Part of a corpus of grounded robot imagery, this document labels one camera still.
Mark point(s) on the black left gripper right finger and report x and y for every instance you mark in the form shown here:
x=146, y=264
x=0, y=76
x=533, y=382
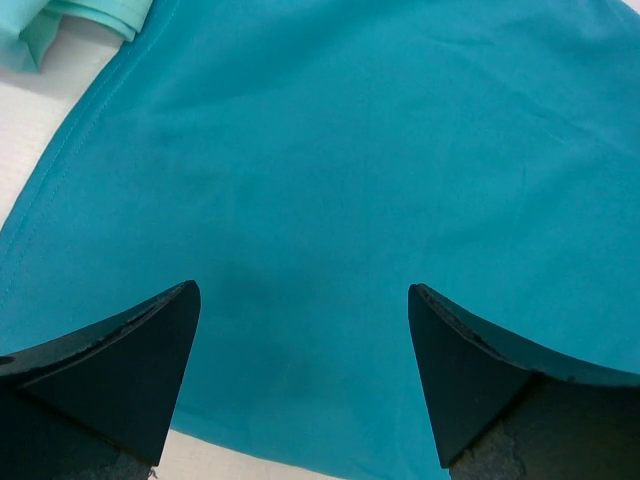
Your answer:
x=504, y=407

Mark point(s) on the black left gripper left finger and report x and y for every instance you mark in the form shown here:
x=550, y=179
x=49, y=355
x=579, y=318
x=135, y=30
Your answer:
x=97, y=403

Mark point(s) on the teal t-shirt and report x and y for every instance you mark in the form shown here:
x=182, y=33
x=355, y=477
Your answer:
x=306, y=163

